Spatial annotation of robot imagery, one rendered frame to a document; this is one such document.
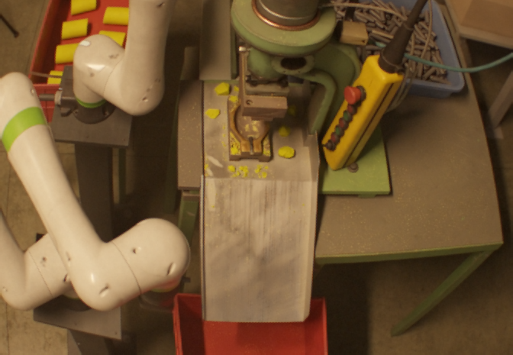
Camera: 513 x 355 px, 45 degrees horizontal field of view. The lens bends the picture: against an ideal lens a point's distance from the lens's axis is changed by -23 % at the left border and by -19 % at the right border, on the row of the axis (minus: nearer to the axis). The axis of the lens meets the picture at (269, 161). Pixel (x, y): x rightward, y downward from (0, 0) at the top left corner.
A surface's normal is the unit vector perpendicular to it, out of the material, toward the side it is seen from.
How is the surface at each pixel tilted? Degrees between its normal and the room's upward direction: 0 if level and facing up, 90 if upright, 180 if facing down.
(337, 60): 90
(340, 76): 90
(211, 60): 0
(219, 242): 30
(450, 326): 0
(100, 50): 2
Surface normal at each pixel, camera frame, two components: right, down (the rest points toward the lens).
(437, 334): 0.18, -0.49
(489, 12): 0.07, 0.87
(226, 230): 0.18, 0.00
